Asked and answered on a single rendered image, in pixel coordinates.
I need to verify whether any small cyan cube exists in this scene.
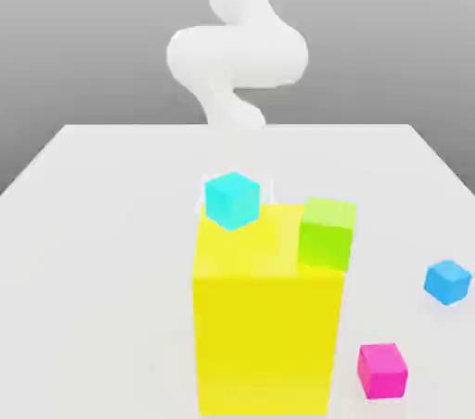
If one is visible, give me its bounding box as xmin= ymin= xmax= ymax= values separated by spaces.
xmin=203 ymin=171 xmax=262 ymax=233

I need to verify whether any large yellow box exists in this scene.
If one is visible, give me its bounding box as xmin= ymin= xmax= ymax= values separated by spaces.
xmin=191 ymin=203 xmax=346 ymax=418

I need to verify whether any small lime green cube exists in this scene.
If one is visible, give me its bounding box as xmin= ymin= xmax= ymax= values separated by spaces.
xmin=297 ymin=197 xmax=358 ymax=273

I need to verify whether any small blue cube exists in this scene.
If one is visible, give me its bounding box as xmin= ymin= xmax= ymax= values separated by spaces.
xmin=423 ymin=259 xmax=473 ymax=307

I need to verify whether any small magenta cube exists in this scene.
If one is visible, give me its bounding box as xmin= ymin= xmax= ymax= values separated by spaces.
xmin=356 ymin=342 xmax=409 ymax=400

